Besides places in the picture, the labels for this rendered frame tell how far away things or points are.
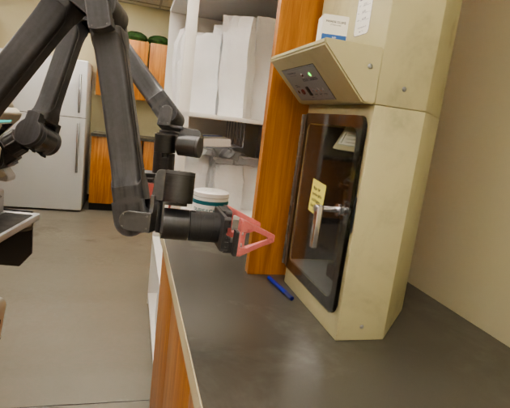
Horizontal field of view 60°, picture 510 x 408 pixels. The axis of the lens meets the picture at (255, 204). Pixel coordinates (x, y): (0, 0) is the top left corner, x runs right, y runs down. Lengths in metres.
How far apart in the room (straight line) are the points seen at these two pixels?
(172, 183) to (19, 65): 0.35
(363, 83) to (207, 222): 0.38
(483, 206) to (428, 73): 0.45
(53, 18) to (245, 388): 0.71
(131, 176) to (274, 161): 0.47
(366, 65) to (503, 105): 0.49
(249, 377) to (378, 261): 0.34
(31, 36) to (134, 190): 0.33
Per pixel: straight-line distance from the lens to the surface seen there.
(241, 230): 0.77
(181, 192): 0.79
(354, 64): 0.83
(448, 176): 1.34
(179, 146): 1.16
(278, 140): 1.17
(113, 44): 0.86
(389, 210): 0.89
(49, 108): 1.36
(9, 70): 0.92
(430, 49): 0.91
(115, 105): 0.84
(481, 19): 1.37
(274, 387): 0.76
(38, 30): 0.92
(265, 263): 1.23
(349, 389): 0.80
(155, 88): 1.24
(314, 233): 0.88
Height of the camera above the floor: 1.35
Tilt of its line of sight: 11 degrees down
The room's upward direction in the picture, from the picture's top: 7 degrees clockwise
